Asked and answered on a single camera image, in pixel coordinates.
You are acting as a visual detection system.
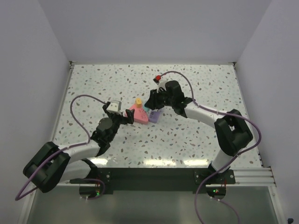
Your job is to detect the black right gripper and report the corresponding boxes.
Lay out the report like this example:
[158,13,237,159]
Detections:
[145,88,175,111]

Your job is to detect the pink triangular power strip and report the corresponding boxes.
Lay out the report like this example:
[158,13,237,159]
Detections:
[129,105,149,125]

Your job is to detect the yellow plug adapter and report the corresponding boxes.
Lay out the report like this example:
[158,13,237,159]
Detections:
[135,98,142,108]

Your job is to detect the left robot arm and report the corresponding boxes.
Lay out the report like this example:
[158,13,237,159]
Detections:
[23,109,135,193]

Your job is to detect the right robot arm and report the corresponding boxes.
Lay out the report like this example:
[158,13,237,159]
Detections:
[145,77,253,183]

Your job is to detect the teal plug adapter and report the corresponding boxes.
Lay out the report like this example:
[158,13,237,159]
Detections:
[142,105,150,112]

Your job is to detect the purple power strip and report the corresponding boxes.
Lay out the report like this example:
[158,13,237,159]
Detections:
[148,110,161,124]

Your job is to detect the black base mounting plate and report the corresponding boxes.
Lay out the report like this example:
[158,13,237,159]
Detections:
[69,167,236,196]

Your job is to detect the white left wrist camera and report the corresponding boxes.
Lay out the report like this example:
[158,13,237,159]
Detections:
[107,100,121,114]

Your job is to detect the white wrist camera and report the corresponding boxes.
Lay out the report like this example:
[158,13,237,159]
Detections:
[107,100,121,114]
[157,79,169,92]

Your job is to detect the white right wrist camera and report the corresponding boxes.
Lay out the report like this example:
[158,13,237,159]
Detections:
[157,79,169,92]

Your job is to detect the aluminium front rail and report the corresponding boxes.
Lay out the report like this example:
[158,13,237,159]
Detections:
[29,166,278,187]

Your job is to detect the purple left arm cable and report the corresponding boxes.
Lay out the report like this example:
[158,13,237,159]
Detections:
[15,94,110,201]

